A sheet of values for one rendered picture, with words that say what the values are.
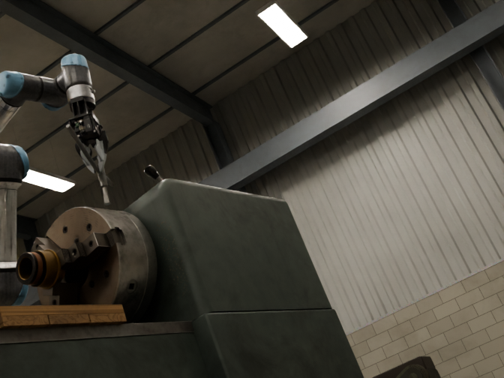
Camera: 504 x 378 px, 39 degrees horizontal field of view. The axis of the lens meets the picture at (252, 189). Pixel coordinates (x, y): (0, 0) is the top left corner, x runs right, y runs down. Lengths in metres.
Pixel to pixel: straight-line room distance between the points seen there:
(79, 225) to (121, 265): 0.18
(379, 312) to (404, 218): 1.60
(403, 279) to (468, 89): 3.33
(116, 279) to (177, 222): 0.22
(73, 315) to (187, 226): 0.46
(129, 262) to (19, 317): 0.39
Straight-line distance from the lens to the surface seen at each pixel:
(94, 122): 2.01
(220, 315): 1.72
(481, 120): 12.16
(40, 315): 1.43
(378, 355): 11.90
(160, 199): 1.82
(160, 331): 1.63
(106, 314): 1.53
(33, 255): 1.69
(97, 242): 1.68
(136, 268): 1.71
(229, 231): 1.93
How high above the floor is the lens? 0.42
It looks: 23 degrees up
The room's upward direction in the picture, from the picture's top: 22 degrees counter-clockwise
